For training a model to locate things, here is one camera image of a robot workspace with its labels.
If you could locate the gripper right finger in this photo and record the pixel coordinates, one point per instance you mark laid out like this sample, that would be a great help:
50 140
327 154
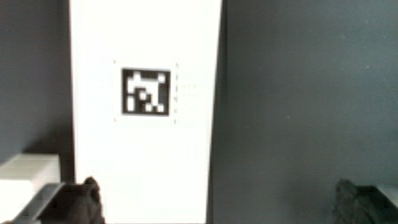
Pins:
366 204

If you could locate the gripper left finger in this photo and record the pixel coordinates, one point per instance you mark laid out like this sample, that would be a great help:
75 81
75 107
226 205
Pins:
66 204

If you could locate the small white cabinet top box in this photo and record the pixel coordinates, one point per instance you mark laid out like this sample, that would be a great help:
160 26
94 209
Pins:
144 49

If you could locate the white U-shaped frame wall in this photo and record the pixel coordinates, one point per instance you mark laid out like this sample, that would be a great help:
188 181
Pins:
27 172

